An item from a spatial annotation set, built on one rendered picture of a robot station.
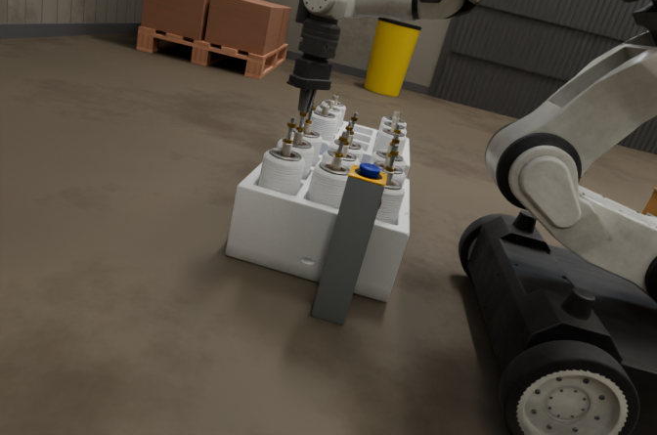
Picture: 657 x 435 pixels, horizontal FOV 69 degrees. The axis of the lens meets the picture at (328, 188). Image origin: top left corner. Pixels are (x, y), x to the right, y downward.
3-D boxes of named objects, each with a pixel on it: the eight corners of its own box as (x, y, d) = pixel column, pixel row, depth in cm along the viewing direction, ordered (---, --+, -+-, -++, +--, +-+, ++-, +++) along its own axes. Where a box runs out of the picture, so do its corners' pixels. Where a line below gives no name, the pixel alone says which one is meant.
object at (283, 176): (261, 212, 122) (275, 145, 115) (295, 225, 120) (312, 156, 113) (243, 225, 113) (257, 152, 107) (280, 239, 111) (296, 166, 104)
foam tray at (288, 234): (392, 234, 146) (410, 179, 139) (386, 303, 109) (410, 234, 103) (269, 198, 148) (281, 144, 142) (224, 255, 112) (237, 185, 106)
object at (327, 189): (339, 251, 112) (359, 180, 106) (298, 245, 110) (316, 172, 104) (333, 232, 121) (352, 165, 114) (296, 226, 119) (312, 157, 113)
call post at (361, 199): (348, 307, 104) (387, 175, 93) (344, 326, 98) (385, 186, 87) (316, 297, 105) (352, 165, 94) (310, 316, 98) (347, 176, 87)
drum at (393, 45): (398, 92, 440) (416, 25, 420) (405, 100, 405) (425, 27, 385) (358, 83, 437) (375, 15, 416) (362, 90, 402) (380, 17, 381)
